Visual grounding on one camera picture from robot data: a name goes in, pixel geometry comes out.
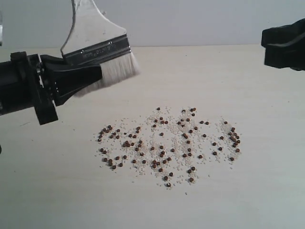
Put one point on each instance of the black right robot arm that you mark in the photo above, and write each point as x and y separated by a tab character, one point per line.
285	46

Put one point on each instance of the white paint brush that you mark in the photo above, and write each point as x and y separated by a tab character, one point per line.
95	39

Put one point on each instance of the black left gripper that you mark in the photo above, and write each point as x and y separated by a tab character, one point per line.
59	79

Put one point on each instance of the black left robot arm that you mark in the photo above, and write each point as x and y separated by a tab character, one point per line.
42	82

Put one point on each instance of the beans and rice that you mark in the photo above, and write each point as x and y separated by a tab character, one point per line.
177	149

